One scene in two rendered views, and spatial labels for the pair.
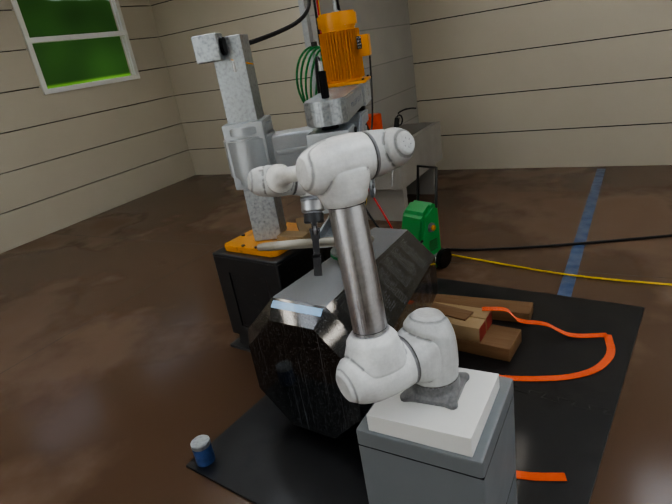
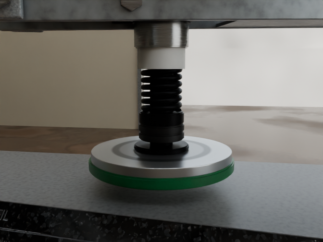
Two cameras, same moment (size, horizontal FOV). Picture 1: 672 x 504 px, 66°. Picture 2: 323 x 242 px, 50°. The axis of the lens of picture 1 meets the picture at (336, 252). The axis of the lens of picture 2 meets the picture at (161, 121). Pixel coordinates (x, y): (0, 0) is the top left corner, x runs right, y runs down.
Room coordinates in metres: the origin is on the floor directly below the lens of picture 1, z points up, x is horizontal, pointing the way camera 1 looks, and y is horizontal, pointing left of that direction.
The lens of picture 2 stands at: (2.86, 0.40, 0.99)
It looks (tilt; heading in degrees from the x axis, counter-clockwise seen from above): 9 degrees down; 246
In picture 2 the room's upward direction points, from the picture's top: straight up
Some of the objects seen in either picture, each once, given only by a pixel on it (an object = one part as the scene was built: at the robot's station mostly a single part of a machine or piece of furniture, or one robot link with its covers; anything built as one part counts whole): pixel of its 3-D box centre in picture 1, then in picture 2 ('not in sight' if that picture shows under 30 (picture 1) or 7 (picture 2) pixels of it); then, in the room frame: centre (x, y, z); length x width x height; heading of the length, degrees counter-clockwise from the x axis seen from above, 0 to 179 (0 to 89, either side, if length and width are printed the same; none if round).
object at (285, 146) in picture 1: (284, 149); not in sight; (3.32, 0.22, 1.34); 0.74 x 0.34 x 0.25; 86
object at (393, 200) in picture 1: (399, 170); not in sight; (5.89, -0.89, 0.43); 1.30 x 0.62 x 0.86; 147
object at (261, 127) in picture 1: (253, 152); not in sight; (3.33, 0.42, 1.36); 0.35 x 0.35 x 0.41
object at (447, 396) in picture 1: (436, 377); not in sight; (1.36, -0.25, 0.88); 0.22 x 0.18 x 0.06; 150
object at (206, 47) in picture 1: (210, 48); not in sight; (3.22, 0.52, 2.00); 0.20 x 0.18 x 0.15; 51
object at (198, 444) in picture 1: (203, 450); not in sight; (2.14, 0.85, 0.08); 0.10 x 0.10 x 0.13
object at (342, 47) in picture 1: (343, 48); not in sight; (3.29, -0.25, 1.88); 0.31 x 0.28 x 0.40; 76
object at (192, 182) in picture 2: not in sight; (161, 154); (2.65, -0.08, 0.85); 0.22 x 0.22 x 0.04
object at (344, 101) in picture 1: (339, 104); not in sight; (2.99, -0.16, 1.60); 0.96 x 0.25 x 0.17; 166
